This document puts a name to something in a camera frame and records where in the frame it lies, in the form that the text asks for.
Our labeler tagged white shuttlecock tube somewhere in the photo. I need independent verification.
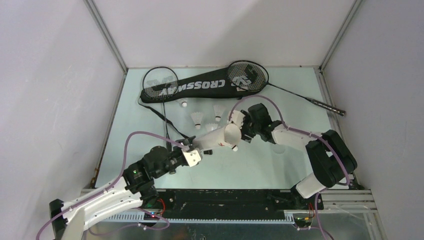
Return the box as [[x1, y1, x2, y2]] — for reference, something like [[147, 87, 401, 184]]
[[196, 124, 242, 150]]

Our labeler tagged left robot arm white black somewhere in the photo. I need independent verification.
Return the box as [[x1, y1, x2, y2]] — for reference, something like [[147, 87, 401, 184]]
[[49, 137, 206, 240]]

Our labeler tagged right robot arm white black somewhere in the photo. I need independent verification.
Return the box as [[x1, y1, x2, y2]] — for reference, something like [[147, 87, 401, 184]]
[[231, 103, 358, 209]]

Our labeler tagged right badminton racket black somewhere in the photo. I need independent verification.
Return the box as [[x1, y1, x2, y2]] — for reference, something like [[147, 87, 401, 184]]
[[226, 60, 347, 117]]

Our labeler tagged badminton racket black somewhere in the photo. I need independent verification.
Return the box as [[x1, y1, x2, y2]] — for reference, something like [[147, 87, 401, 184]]
[[142, 66, 179, 139], [226, 60, 347, 117]]

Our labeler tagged left badminton racket black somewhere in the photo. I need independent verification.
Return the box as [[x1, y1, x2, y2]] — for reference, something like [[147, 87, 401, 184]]
[[142, 66, 179, 139]]

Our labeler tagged shuttlecock left middle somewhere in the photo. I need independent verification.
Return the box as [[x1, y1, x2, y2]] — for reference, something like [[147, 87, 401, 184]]
[[190, 112, 204, 130]]

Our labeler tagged shuttlecock right middle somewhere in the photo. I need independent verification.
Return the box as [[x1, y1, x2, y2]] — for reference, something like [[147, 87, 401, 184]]
[[213, 104, 226, 122]]

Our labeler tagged clear plastic tube lid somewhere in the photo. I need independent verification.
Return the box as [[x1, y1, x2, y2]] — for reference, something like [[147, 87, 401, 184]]
[[271, 144, 287, 155]]

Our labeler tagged shuttlecock near bag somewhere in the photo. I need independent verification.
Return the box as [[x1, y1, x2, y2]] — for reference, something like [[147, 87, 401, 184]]
[[177, 98, 188, 108]]

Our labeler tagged black racket bag crossway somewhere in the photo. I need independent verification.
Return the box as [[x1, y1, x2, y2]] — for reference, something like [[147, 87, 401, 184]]
[[139, 67, 258, 103]]

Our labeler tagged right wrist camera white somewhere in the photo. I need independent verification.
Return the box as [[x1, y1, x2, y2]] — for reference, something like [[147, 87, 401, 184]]
[[227, 110, 246, 130]]

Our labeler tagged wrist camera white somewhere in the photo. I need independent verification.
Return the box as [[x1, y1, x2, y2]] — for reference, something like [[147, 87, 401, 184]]
[[227, 110, 246, 130], [182, 148, 203, 167]]

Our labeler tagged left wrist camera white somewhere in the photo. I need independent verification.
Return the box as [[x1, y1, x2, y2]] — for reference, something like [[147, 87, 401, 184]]
[[182, 148, 203, 167]]

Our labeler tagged black bag strap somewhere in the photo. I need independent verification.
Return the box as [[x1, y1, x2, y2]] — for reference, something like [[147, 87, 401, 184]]
[[137, 96, 190, 139]]

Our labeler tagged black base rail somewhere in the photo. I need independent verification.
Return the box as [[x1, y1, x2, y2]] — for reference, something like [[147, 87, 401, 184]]
[[144, 188, 323, 221]]

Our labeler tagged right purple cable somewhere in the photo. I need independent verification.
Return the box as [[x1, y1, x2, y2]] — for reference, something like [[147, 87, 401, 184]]
[[227, 95, 352, 240]]

